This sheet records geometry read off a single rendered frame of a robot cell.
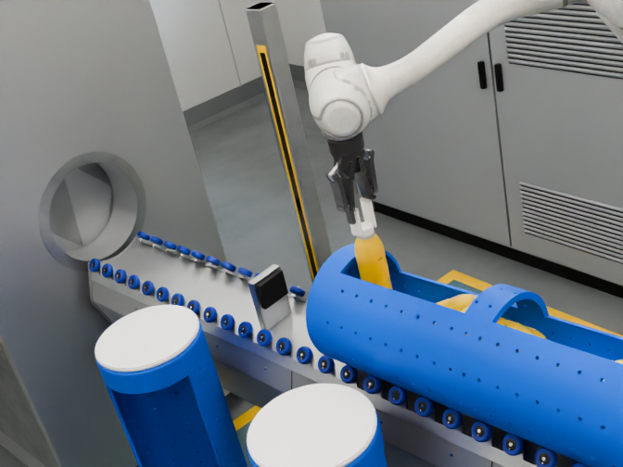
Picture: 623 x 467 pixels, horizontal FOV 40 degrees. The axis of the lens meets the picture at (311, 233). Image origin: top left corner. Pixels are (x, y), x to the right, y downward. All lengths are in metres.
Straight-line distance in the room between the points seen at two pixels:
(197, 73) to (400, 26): 2.92
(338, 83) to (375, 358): 0.63
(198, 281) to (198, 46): 4.15
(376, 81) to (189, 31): 5.06
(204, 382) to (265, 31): 0.94
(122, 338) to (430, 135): 2.25
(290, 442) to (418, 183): 2.70
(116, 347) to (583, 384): 1.20
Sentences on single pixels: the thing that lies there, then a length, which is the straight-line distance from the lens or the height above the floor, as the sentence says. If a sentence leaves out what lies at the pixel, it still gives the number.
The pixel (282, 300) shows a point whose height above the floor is 0.98.
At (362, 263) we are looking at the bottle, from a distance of 1.91.
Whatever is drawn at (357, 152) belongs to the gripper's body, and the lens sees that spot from 1.79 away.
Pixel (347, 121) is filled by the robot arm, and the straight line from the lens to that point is 1.54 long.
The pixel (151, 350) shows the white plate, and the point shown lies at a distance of 2.21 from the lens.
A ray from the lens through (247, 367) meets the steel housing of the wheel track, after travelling 2.34.
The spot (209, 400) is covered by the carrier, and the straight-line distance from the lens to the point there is 2.30.
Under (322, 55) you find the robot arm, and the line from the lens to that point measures 1.70.
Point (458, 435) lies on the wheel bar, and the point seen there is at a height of 0.93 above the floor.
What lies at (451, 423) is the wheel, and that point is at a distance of 1.88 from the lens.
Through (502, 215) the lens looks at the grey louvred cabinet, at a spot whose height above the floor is 0.26.
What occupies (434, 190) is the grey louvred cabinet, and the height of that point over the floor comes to 0.29.
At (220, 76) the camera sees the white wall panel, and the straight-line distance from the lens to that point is 6.77.
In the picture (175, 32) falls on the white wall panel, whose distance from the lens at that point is 6.54.
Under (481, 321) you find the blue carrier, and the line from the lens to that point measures 1.71.
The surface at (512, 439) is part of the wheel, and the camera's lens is 1.81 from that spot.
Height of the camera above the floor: 2.23
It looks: 28 degrees down
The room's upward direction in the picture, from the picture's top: 13 degrees counter-clockwise
